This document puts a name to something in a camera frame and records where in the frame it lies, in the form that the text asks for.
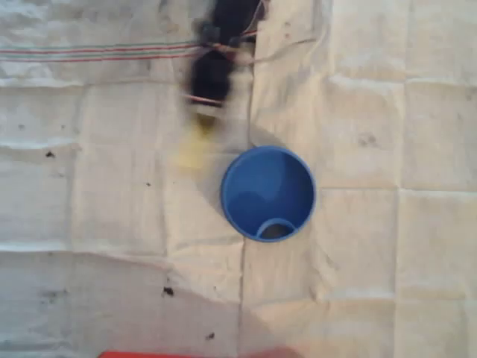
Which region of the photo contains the yellow rectangular block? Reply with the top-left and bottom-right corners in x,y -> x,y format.
177,115 -> 219,170

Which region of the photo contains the red object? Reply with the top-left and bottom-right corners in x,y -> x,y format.
98,349 -> 300,358

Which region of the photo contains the blue plastic cup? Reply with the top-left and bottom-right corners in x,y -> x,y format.
219,145 -> 318,245

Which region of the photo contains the white cloth with coloured stripes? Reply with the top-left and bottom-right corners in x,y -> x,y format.
0,0 -> 262,358

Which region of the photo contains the plain white cloth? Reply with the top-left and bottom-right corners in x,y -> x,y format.
238,0 -> 477,358

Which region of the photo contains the pink white servo wire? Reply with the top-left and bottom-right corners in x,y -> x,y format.
187,94 -> 226,107
196,31 -> 259,57
252,0 -> 270,20

